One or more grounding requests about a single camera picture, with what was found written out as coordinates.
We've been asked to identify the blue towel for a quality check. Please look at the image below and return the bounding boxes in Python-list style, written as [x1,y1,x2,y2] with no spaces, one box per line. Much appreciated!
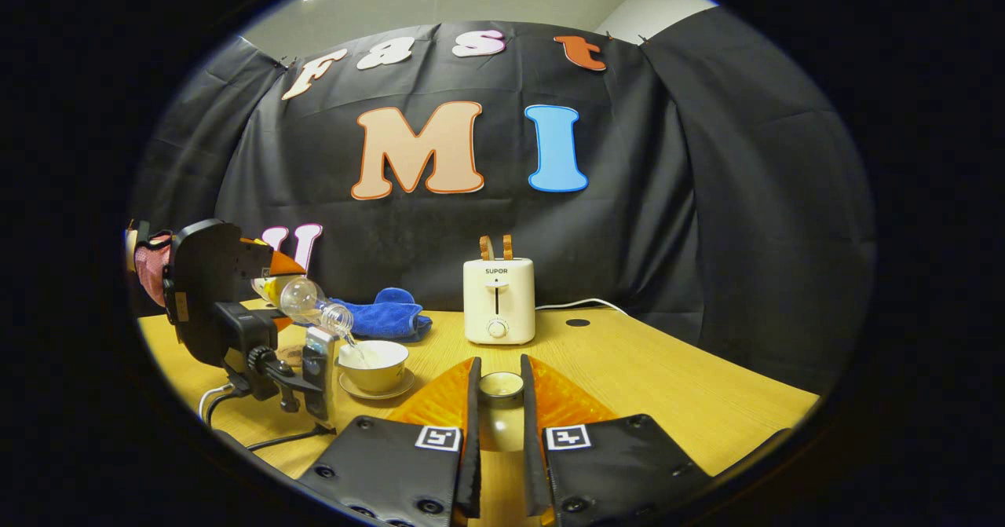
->
[334,287,433,342]

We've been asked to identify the cream ceramic saucer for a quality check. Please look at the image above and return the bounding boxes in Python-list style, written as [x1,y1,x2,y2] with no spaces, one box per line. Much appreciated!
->
[339,368,416,401]

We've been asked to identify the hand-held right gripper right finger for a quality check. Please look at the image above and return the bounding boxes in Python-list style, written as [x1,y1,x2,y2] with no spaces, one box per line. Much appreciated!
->
[520,354,714,527]

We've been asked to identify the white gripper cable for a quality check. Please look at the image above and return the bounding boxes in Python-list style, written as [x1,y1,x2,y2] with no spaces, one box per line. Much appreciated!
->
[198,382,236,426]

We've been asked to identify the black backdrop cloth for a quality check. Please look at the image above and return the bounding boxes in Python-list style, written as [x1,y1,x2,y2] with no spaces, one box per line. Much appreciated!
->
[130,5,876,394]

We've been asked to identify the cream toaster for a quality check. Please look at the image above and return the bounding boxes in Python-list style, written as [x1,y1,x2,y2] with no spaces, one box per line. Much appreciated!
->
[462,258,536,346]

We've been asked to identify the clear glass water bottle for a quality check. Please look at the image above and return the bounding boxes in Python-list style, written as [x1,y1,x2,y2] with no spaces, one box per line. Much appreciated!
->
[251,274,356,338]

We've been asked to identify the cream ceramic teacup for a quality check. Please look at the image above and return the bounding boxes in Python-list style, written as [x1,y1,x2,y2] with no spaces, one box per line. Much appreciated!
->
[338,340,410,394]

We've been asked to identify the white toaster cable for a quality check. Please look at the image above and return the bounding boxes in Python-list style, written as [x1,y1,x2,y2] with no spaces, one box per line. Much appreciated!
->
[535,298,629,317]

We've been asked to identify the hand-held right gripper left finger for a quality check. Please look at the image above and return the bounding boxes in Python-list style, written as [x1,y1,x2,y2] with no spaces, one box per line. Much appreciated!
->
[297,356,482,527]

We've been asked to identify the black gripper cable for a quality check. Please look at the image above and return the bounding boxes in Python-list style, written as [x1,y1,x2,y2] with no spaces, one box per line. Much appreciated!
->
[246,425,337,453]

